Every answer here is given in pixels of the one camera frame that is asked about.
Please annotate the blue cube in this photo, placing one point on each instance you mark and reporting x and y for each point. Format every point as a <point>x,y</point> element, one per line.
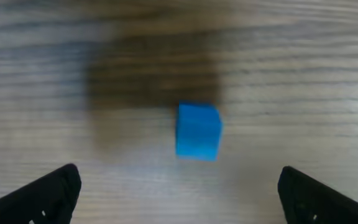
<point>197,132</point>

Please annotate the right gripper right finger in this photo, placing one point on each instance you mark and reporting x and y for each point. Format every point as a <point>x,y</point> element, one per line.
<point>312,199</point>

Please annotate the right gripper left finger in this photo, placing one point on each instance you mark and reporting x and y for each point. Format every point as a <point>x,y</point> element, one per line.
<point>42,199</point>

